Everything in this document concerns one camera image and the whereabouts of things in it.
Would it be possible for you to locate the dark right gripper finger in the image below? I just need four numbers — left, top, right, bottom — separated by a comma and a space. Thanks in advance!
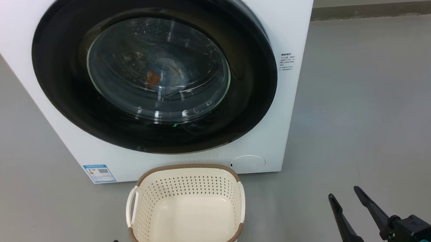
354, 184, 401, 241
328, 192, 365, 242

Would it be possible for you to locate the black round glass washer door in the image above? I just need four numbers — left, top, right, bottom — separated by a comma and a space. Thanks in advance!
28, 0, 282, 161

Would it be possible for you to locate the blue cartoon print garment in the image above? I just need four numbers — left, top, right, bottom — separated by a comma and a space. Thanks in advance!
138, 45, 192, 99

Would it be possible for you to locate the cream perforated laundry basket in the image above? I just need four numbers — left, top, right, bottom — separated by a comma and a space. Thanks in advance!
123, 161, 248, 242

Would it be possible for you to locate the white front-load washing machine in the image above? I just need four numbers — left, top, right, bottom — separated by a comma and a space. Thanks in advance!
0, 0, 327, 189

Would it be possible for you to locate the blue energy label sticker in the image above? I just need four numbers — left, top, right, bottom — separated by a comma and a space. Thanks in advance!
83, 163, 116, 184

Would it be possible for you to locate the round white filter cover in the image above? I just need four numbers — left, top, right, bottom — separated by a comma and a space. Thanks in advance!
228, 154, 266, 174

